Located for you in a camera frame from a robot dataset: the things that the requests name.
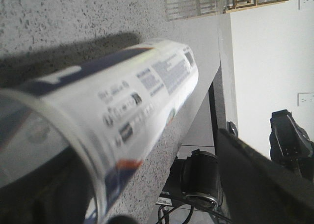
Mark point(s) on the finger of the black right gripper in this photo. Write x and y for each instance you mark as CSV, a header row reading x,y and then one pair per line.
x,y
259,191

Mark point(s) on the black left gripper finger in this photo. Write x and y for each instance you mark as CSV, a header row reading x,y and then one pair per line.
x,y
53,188

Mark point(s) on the white Wilson tennis ball can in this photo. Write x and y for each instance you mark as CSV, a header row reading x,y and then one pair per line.
x,y
112,110

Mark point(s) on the black other robot arm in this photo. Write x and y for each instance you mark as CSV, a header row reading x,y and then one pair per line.
x,y
290,148

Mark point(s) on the lower white wall socket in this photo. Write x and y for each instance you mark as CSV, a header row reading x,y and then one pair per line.
x,y
304,99

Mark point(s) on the white wall socket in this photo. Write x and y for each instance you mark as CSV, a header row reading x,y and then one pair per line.
x,y
306,4
304,99

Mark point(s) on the black table leg frame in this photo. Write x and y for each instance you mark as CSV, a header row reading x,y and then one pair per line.
x,y
218,116

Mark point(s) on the upper white wall socket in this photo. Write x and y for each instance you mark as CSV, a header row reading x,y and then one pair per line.
x,y
306,4

